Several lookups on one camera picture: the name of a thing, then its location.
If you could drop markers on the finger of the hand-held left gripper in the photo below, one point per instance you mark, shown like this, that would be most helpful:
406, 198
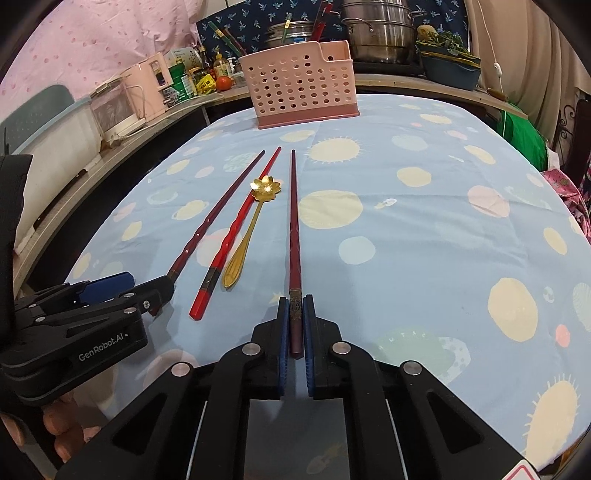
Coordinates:
154, 293
108, 286

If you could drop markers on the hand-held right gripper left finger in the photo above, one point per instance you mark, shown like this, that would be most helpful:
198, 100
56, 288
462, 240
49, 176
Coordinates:
282, 350

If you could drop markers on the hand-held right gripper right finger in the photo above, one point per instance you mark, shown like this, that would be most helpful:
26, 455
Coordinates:
310, 350

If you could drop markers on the red chopstick black band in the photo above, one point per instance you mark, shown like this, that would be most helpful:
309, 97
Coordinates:
202, 302
322, 21

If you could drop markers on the dark maroon wavy chopstick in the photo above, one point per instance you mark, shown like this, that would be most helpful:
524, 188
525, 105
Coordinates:
215, 217

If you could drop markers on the gold flower-shaped spoon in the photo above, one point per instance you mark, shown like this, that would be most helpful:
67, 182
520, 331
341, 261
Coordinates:
265, 187

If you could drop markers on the pink perforated utensil holder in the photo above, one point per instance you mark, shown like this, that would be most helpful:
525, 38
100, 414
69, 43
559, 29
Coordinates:
300, 87

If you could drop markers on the person's left hand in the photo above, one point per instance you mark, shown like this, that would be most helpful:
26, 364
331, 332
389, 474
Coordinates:
64, 424

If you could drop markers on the white power strip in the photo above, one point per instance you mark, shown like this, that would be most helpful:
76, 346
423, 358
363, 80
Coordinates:
115, 137

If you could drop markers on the white storage box teal lid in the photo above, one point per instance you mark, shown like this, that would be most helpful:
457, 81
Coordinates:
51, 138

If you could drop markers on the pink kitchen appliance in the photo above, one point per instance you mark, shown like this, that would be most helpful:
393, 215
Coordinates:
145, 90

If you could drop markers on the green can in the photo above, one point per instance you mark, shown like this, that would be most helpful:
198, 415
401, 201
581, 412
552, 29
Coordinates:
181, 83

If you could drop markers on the yellow packet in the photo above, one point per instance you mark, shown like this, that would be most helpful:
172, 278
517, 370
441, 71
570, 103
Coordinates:
206, 85

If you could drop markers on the red tomato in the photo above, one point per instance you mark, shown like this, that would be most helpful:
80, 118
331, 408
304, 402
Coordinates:
224, 83

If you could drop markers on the yellow oil bottle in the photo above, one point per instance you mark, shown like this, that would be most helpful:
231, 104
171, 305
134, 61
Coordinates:
225, 67

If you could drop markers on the dark sauce bottle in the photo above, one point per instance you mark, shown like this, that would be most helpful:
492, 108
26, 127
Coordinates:
204, 57

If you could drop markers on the pink dotted cloth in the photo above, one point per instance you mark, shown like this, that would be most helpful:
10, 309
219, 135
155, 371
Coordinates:
92, 41

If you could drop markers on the navy printed cloth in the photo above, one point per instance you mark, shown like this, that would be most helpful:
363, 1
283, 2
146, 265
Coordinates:
249, 18

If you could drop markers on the stainless steel rice cooker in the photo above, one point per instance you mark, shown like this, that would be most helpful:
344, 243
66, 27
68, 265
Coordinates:
298, 32

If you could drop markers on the pink floral cloth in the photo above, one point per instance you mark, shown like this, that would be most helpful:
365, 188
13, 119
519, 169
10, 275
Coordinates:
570, 198

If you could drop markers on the green bag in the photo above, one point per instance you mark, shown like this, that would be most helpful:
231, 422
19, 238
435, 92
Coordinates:
524, 138

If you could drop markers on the blue planter with greens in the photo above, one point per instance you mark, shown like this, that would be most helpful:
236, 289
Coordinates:
450, 74

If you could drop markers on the stainless steel steamer pot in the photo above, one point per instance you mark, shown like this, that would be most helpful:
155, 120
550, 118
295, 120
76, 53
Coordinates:
383, 32

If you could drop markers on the brown lumpy vegetable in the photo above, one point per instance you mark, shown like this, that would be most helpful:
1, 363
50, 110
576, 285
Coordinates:
427, 33

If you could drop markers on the dark metal chair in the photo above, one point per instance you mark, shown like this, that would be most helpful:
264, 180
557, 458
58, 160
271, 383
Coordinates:
572, 134

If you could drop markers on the beige curtain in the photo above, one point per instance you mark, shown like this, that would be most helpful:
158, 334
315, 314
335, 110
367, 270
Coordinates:
531, 50

